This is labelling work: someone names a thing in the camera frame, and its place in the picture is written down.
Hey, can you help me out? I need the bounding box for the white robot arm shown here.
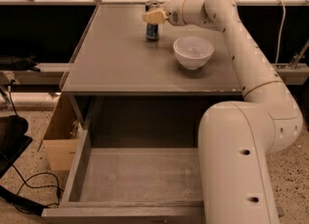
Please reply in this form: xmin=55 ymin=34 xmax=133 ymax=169
xmin=143 ymin=0 xmax=303 ymax=224

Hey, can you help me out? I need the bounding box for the cardboard box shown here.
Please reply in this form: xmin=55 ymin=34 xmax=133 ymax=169
xmin=42 ymin=95 xmax=79 ymax=171

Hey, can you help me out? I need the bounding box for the black cloth on rail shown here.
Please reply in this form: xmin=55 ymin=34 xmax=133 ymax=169
xmin=0 ymin=55 xmax=41 ymax=72

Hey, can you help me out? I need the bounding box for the black monitor stand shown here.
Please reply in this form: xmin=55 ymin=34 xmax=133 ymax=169
xmin=0 ymin=115 xmax=33 ymax=178

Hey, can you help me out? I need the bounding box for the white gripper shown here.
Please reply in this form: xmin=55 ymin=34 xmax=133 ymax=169
xmin=142 ymin=0 xmax=185 ymax=26

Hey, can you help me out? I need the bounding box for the redbull can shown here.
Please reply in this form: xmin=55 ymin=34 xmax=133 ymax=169
xmin=145 ymin=0 xmax=159 ymax=42

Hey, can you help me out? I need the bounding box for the open grey top drawer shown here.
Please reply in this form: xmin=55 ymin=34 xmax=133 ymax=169
xmin=42 ymin=96 xmax=286 ymax=224

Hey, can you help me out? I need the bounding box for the white bowl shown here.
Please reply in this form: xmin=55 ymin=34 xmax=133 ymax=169
xmin=173 ymin=36 xmax=214 ymax=70

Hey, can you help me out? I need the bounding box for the grey cabinet with top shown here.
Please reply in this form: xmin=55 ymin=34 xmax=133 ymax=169
xmin=63 ymin=4 xmax=241 ymax=125

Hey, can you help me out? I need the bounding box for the black cable on floor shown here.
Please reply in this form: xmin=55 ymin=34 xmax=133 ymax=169
xmin=0 ymin=150 xmax=65 ymax=209

